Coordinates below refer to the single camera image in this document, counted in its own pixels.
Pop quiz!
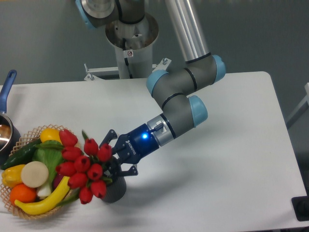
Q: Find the red tulip bouquet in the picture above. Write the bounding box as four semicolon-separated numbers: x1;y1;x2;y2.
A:
41;129;113;206

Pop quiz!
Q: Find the beige round slice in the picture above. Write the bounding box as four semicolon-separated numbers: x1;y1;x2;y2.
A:
21;161;49;188

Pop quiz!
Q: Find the green cucumber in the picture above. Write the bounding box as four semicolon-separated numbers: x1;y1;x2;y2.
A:
0;139;42;170

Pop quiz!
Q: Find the orange fruit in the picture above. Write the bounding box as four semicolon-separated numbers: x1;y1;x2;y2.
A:
10;184;37;205

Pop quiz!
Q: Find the green bok choy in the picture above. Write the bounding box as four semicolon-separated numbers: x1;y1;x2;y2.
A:
32;145;63;200

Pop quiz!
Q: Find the yellow squash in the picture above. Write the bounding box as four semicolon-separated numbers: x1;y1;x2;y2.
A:
40;128;62;144

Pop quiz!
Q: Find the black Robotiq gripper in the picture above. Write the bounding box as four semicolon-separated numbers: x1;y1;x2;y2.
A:
98;123;161;179

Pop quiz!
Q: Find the black device at table edge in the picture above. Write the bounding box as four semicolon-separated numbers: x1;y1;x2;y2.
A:
291;196;309;221

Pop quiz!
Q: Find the purple sweet potato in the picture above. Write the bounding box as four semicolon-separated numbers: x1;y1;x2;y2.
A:
52;174;64;190

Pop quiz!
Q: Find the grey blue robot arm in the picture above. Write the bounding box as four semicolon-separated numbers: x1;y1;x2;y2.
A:
76;0;226;179

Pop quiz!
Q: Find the dark grey ribbed vase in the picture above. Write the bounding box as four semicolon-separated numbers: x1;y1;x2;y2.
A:
100;159;127;203

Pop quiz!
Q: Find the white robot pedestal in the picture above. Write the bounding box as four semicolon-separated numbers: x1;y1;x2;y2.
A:
84;13;171;81

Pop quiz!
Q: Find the yellow banana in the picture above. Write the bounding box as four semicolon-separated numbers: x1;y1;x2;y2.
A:
14;176;70;216

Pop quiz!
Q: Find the white frame at right edge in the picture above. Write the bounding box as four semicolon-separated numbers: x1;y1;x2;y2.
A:
286;83;309;129

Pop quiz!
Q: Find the yellow bell pepper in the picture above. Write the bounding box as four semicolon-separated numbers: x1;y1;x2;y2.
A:
1;164;25;188

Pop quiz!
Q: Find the woven wicker basket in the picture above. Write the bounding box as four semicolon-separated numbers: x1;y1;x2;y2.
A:
0;124;71;220

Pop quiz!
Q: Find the blue handled saucepan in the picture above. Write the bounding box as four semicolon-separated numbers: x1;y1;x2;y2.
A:
0;70;20;165

